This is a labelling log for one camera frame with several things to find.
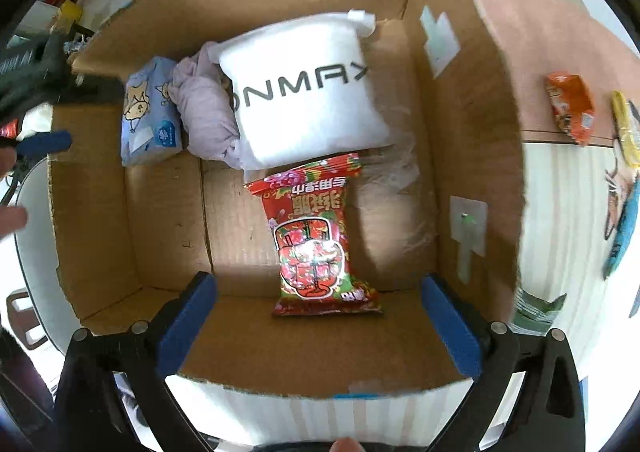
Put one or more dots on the yellow silver snack packet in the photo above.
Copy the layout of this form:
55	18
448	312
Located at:
626	118

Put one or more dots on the yellow cardboard box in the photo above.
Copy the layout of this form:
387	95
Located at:
70	11

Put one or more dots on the purple fuzzy cloth bundle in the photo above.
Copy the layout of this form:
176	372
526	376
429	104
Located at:
198	91

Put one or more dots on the green snack packet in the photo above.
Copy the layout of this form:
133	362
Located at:
534	316

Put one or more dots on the long blue snack packet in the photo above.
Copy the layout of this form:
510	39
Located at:
625	231

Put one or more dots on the orange snack packet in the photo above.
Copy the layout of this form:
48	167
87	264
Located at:
572	105

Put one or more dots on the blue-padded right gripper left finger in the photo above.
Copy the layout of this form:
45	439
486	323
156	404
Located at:
89	414

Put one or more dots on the white pouch black lettering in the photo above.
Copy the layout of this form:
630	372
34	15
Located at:
301	89

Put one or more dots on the blue tissue pack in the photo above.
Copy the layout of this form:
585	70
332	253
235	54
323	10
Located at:
151	127

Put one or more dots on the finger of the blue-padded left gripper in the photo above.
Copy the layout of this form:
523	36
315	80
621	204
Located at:
39	145

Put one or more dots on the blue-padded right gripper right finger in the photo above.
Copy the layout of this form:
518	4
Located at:
547	414

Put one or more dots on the grey plastic chair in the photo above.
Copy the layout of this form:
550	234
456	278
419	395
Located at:
36	252

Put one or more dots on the red snack packet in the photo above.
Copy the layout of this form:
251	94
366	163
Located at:
305	210

